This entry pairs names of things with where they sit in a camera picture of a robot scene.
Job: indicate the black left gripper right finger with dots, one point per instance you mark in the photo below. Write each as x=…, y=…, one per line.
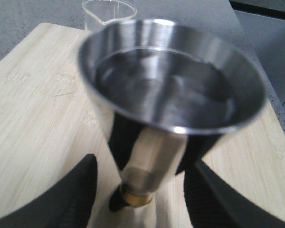
x=212, y=203

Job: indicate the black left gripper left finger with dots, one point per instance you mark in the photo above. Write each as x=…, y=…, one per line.
x=67, y=204

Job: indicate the steel double jigger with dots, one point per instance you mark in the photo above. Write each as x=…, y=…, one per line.
x=173, y=92

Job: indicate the clear glass beaker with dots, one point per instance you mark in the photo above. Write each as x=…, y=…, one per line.
x=99, y=13

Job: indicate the light wooden cutting board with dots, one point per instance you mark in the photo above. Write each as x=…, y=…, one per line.
x=47, y=125

